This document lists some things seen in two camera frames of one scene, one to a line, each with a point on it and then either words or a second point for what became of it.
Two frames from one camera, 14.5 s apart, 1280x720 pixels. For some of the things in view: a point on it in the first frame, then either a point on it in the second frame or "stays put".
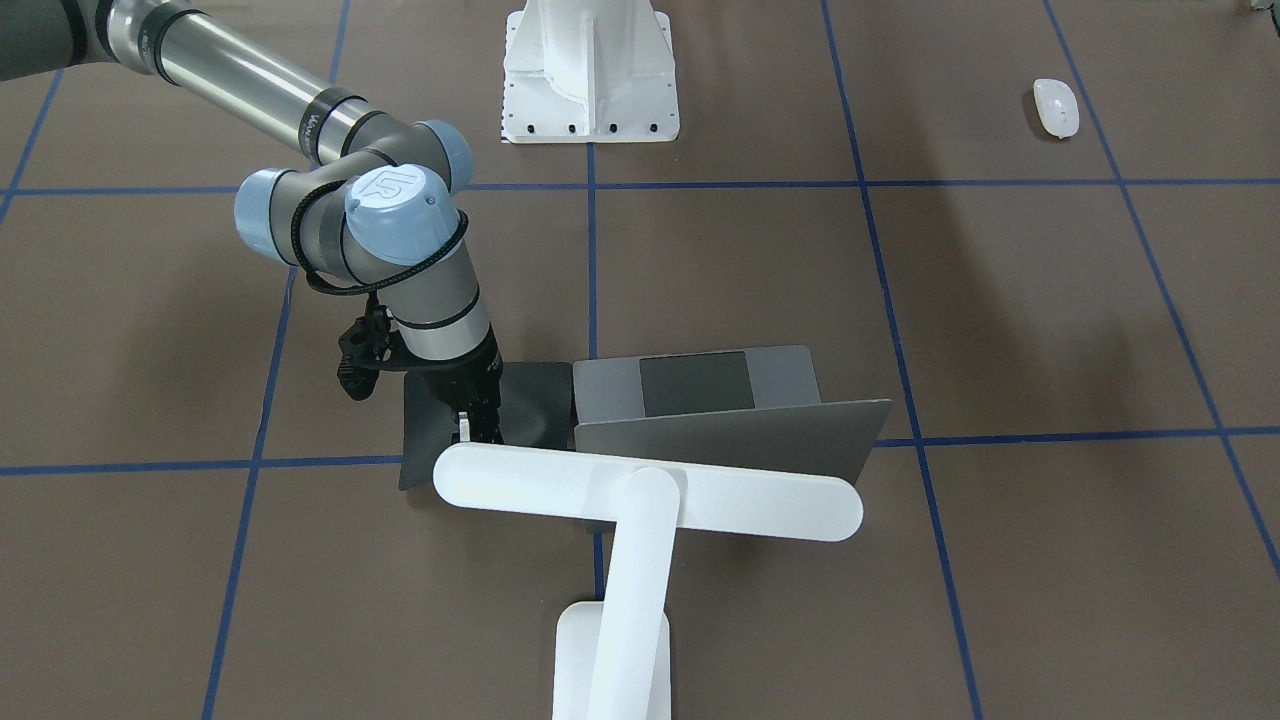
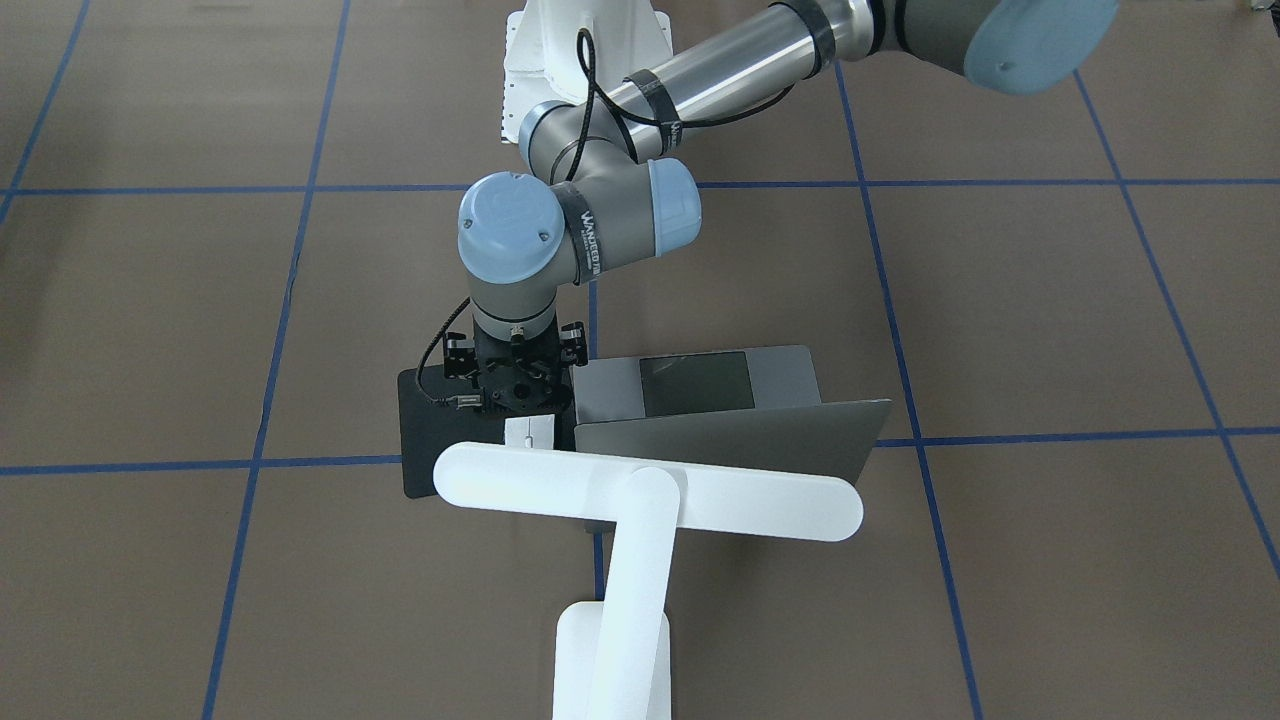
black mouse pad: (536, 411) stays put
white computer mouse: (1057, 107) -> (533, 432)
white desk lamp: (611, 659) stays put
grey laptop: (757, 408) stays put
